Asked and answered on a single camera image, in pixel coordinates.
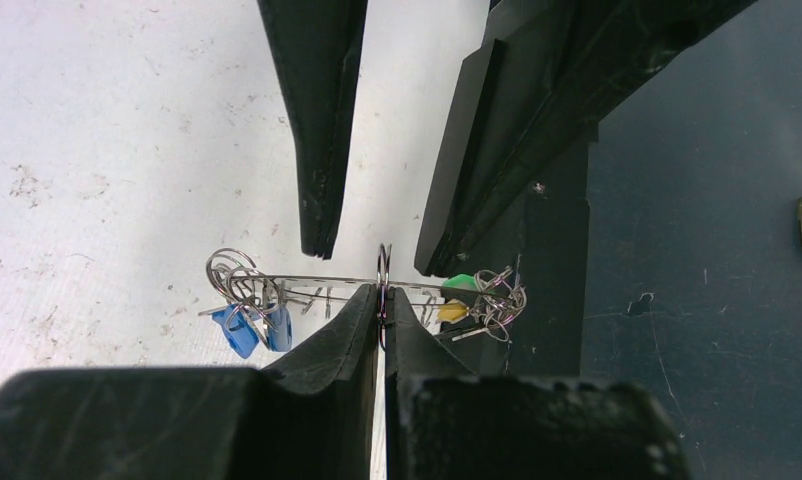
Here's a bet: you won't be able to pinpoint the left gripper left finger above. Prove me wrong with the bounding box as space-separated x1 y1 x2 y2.
0 286 379 479

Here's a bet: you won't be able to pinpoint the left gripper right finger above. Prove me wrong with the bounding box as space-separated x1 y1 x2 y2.
385 288 690 479

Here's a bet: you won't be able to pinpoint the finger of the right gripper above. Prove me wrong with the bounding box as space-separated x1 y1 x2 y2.
258 0 367 260
414 1 746 276

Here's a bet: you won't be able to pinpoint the blue key tags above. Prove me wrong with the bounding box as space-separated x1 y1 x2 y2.
207 304 293 359

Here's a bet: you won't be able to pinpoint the green key tag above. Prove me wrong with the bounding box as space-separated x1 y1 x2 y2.
441 274 479 291

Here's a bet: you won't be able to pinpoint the small metal keyring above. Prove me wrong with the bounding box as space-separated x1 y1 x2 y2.
377 243 392 350

